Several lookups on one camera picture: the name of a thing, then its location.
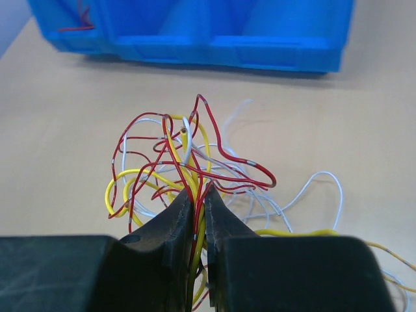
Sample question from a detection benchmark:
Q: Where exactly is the dark red wire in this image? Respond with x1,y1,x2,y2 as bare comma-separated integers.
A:
57,0,96,33

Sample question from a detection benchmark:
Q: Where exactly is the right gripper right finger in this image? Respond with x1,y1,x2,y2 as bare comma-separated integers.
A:
205,187,395,311

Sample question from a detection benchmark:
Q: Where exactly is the blue bin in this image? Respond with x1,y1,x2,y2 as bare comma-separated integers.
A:
208,1,354,73
28,0,114,55
101,1,224,65

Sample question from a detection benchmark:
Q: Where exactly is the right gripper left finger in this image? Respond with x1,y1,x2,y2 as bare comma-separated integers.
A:
1,191,193,311

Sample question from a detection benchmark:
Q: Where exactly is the right blue bin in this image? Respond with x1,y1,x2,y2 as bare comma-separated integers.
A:
208,1,354,73

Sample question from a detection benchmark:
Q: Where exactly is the wire bundle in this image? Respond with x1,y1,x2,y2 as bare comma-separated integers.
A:
103,93,416,312

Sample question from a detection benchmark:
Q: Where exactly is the middle blue bin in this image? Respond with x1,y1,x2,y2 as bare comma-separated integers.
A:
101,1,224,65

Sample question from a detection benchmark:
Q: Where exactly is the left blue bin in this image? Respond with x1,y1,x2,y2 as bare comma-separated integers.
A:
28,0,114,55

